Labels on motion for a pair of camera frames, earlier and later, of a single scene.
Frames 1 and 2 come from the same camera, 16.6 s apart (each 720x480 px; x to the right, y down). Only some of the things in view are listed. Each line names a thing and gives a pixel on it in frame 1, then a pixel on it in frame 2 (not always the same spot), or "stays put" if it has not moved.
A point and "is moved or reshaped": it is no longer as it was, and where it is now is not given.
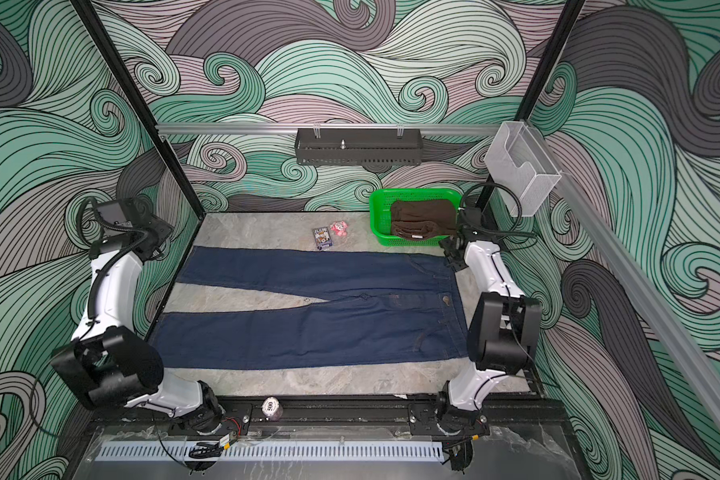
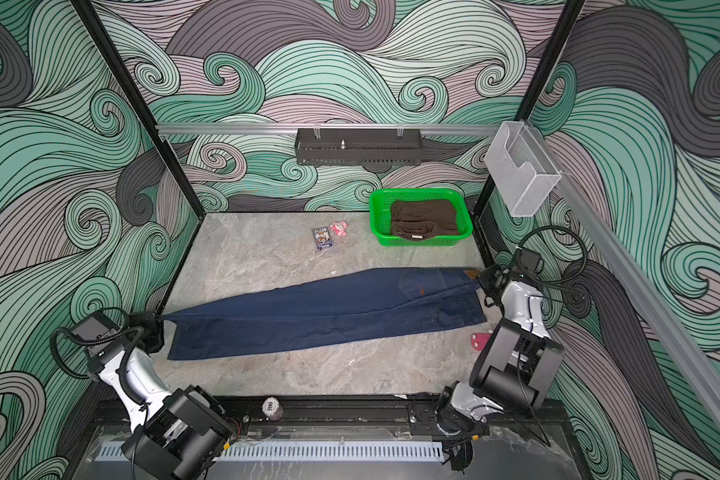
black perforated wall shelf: x=352 y=146 stays put
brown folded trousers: x=423 y=219 stays put
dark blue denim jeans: x=372 y=306 is moved or reshaped
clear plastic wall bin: x=521 y=168 stays put
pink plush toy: x=340 y=228 stays put
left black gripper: x=161 y=227 to x=150 y=322
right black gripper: x=447 y=243 to x=487 y=279
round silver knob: x=271 y=408 stays put
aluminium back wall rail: x=328 y=127 stays put
